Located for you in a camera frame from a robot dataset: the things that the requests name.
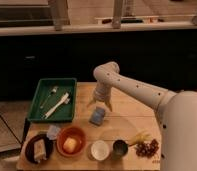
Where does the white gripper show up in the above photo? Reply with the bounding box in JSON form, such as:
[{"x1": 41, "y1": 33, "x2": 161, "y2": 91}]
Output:
[{"x1": 87, "y1": 82, "x2": 113, "y2": 112}]

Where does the blue sponge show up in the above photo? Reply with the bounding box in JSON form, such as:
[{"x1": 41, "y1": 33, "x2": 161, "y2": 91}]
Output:
[{"x1": 89, "y1": 107, "x2": 105, "y2": 126}]

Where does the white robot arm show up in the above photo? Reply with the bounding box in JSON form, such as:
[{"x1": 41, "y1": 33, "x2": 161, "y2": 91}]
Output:
[{"x1": 91, "y1": 61, "x2": 197, "y2": 171}]

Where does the white plastic spatula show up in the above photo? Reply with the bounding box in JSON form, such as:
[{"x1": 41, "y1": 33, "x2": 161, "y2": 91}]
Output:
[{"x1": 43, "y1": 93, "x2": 70, "y2": 119}]

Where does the orange bowl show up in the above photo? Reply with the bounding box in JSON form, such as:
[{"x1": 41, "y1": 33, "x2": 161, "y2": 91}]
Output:
[{"x1": 56, "y1": 126, "x2": 86, "y2": 157}]

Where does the green plastic tray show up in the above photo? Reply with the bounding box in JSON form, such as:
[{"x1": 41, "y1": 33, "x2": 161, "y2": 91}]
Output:
[{"x1": 27, "y1": 78, "x2": 77, "y2": 123}]

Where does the white cup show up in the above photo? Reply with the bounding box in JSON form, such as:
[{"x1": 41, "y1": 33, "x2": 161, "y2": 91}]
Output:
[{"x1": 90, "y1": 140, "x2": 110, "y2": 161}]

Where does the dark metal cup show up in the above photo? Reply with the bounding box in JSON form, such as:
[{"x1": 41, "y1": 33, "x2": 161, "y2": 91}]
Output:
[{"x1": 112, "y1": 140, "x2": 128, "y2": 159}]

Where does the silver fork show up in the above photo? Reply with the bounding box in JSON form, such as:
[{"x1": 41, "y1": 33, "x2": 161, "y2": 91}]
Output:
[{"x1": 40, "y1": 86, "x2": 58, "y2": 109}]

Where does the yellow block in bowl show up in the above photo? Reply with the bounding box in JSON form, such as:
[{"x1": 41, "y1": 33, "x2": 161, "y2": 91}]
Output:
[{"x1": 63, "y1": 137, "x2": 77, "y2": 153}]

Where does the yellow banana toy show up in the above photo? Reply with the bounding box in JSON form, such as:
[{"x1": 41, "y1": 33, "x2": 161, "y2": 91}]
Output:
[{"x1": 128, "y1": 131, "x2": 151, "y2": 146}]

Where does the purple grapes bunch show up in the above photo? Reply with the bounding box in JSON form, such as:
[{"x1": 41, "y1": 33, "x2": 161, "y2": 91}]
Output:
[{"x1": 135, "y1": 139, "x2": 159, "y2": 158}]

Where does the tan bread piece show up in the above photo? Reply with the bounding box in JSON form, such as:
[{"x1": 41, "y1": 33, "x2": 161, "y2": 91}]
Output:
[{"x1": 34, "y1": 139, "x2": 46, "y2": 163}]

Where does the black plate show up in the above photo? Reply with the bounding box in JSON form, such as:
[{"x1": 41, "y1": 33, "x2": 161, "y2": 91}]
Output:
[{"x1": 25, "y1": 134, "x2": 53, "y2": 164}]

